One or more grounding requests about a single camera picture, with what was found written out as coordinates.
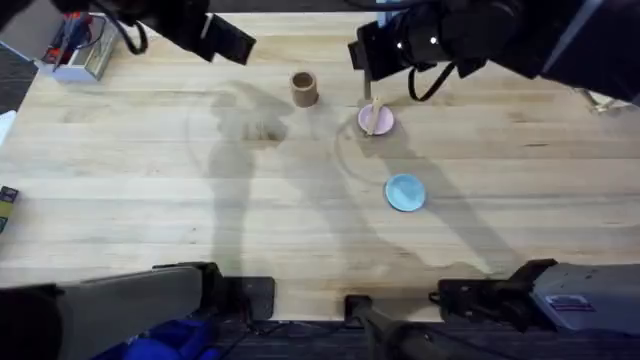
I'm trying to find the black left wrist plate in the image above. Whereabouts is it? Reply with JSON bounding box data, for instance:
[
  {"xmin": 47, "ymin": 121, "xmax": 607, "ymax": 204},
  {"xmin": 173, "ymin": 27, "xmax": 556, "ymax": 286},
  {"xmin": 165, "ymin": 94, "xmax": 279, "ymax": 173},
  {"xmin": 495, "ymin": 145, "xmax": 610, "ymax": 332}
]
[{"xmin": 198, "ymin": 13, "xmax": 215, "ymax": 63}]

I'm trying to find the pink plate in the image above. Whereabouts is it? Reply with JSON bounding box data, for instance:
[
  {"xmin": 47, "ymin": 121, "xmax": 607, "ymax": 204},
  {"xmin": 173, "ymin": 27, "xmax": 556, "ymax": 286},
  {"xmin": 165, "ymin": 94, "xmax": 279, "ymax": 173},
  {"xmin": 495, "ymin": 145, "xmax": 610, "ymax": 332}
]
[{"xmin": 356, "ymin": 102, "xmax": 396, "ymax": 137}]

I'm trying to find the wooden cup container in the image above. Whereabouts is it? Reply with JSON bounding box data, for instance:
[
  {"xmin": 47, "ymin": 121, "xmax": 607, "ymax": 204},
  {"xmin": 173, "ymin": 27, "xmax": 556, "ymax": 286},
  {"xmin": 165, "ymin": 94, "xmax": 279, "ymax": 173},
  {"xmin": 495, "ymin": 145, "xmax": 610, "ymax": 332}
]
[{"xmin": 289, "ymin": 70, "xmax": 320, "ymax": 109}]

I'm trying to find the blue plate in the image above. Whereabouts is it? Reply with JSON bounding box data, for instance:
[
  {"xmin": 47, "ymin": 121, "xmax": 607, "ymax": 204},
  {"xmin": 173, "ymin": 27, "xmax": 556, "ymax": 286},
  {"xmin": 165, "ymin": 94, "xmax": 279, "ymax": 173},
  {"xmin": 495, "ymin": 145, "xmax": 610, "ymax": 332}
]
[{"xmin": 383, "ymin": 172, "xmax": 428, "ymax": 213}]

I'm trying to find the white box of tools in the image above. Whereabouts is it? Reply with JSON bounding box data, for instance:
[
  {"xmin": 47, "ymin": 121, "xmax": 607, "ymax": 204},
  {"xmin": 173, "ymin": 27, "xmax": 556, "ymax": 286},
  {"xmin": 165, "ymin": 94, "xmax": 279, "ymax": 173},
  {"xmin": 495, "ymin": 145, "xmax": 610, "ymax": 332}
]
[{"xmin": 37, "ymin": 12, "xmax": 120, "ymax": 84}]

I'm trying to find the metal clamp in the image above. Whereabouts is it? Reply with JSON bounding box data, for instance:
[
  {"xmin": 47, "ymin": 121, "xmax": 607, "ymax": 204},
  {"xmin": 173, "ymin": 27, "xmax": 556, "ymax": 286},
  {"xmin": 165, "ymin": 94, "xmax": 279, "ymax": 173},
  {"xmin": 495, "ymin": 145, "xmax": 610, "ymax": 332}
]
[{"xmin": 574, "ymin": 87, "xmax": 632, "ymax": 115}]

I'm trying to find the black stand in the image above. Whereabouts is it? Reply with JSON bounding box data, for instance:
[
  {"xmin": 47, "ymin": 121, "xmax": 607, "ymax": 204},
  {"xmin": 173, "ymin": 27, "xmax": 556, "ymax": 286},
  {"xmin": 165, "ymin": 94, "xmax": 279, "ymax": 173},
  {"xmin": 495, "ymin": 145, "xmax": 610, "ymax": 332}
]
[{"xmin": 343, "ymin": 293, "xmax": 454, "ymax": 360}]

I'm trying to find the coloured toy block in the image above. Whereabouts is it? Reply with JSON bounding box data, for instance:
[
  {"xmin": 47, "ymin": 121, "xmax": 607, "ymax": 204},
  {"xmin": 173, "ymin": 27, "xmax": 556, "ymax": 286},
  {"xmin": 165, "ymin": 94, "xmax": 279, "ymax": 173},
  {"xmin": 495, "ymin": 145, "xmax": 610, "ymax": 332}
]
[{"xmin": 0, "ymin": 185, "xmax": 20, "ymax": 235}]

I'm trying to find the blue bag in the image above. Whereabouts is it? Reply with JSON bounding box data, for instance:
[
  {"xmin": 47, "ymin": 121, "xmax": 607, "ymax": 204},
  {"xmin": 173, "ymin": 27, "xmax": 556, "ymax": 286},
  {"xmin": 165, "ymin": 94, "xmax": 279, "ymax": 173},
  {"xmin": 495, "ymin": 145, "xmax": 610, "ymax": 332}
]
[{"xmin": 94, "ymin": 318, "xmax": 224, "ymax": 360}]

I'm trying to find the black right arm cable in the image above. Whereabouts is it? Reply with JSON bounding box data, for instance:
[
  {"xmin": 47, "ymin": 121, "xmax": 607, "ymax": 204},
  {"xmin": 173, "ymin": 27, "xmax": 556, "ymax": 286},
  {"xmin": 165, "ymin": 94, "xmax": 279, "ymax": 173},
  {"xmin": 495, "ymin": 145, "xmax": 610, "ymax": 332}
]
[{"xmin": 406, "ymin": 60, "xmax": 457, "ymax": 103}]

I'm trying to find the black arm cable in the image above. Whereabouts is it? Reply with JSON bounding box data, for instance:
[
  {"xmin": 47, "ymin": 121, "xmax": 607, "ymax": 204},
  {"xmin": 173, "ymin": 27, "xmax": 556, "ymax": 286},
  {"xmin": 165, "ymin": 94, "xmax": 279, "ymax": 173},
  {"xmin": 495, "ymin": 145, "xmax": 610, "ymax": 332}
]
[
  {"xmin": 92, "ymin": 0, "xmax": 150, "ymax": 56},
  {"xmin": 406, "ymin": 60, "xmax": 457, "ymax": 103}
]

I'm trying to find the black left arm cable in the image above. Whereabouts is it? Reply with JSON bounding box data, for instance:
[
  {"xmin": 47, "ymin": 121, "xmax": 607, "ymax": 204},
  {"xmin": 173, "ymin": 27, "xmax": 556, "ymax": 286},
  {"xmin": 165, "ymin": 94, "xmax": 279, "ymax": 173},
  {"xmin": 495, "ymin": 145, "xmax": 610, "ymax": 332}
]
[{"xmin": 92, "ymin": 0, "xmax": 150, "ymax": 56}]

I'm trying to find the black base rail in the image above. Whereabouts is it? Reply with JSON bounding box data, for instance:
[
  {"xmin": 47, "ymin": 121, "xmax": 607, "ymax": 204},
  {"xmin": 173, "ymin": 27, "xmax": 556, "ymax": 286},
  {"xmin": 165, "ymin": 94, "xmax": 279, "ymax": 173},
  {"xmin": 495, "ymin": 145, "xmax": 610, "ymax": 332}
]
[{"xmin": 214, "ymin": 319, "xmax": 640, "ymax": 360}]

